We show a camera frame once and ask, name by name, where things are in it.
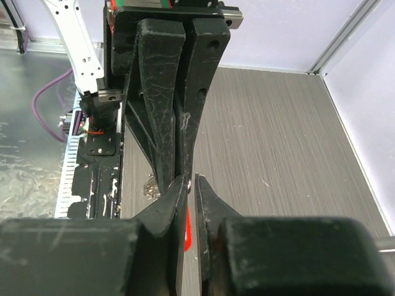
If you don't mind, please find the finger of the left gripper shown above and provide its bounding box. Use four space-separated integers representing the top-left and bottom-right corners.
121 19 186 191
173 18 230 179

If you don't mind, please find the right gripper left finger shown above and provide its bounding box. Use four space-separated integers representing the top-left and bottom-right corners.
1 176 188 295

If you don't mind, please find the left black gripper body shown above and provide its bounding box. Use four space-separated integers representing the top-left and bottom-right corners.
98 1 243 103

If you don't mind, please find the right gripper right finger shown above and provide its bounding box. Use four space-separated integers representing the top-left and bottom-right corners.
194 175 394 295

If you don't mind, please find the red tagged key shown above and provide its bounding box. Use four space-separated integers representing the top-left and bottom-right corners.
184 207 192 252

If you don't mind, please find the metal keyring with keys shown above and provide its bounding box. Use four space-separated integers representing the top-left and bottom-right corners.
143 173 194 199

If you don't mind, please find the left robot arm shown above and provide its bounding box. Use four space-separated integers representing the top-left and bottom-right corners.
44 1 243 192

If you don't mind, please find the black mounting plate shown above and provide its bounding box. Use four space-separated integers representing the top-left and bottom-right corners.
67 101 125 220

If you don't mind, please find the aluminium corner profile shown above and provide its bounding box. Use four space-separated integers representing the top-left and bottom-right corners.
307 0 394 77

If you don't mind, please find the slotted cable duct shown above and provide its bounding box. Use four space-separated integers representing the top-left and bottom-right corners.
54 92 81 219

